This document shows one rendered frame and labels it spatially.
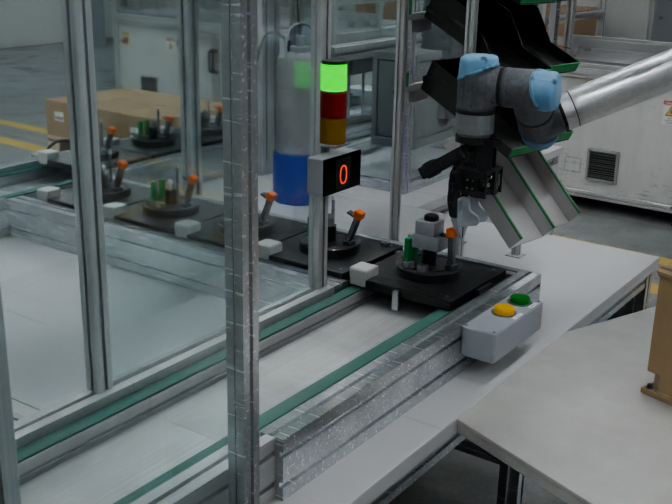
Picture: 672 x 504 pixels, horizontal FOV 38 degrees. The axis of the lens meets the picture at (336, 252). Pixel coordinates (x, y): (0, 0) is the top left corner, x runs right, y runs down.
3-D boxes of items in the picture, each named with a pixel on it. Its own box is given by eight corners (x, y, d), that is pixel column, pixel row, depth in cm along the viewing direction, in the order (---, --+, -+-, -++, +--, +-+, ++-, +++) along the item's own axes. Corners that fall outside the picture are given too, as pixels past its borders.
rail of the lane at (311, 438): (537, 317, 210) (542, 269, 207) (282, 501, 141) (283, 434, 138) (514, 311, 213) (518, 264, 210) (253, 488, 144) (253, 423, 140)
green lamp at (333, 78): (352, 89, 183) (352, 63, 182) (336, 93, 179) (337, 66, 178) (330, 86, 186) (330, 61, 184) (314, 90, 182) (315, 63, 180)
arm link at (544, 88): (566, 94, 188) (510, 89, 192) (561, 61, 178) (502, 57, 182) (558, 129, 185) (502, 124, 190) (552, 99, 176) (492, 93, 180)
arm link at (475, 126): (448, 113, 187) (468, 107, 193) (447, 136, 188) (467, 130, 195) (483, 117, 183) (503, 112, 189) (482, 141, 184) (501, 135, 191)
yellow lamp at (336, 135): (350, 142, 186) (351, 116, 185) (335, 146, 182) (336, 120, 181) (329, 138, 189) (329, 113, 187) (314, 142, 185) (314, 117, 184)
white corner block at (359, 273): (378, 283, 202) (379, 265, 201) (366, 289, 199) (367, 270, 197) (360, 278, 205) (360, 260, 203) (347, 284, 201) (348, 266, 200)
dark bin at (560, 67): (575, 71, 224) (590, 43, 220) (543, 76, 215) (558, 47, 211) (489, 10, 237) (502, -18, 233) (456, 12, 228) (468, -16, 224)
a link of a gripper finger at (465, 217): (474, 245, 192) (477, 200, 189) (448, 240, 195) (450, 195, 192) (481, 242, 194) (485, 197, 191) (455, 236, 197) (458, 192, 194)
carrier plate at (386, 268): (505, 278, 207) (506, 268, 206) (450, 311, 188) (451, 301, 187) (408, 255, 220) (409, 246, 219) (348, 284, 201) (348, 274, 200)
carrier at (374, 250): (403, 254, 221) (405, 200, 217) (342, 283, 202) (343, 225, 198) (317, 234, 234) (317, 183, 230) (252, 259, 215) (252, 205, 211)
